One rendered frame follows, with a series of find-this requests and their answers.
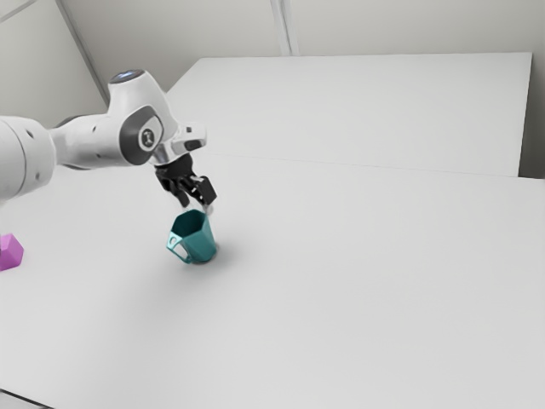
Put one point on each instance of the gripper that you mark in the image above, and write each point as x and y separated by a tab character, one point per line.
175	172

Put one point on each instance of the teal faceted mug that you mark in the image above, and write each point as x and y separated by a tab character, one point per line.
196	240

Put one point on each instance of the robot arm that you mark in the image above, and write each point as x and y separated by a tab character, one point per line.
76	136

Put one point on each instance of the purple faceted block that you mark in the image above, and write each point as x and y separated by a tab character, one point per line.
8	252

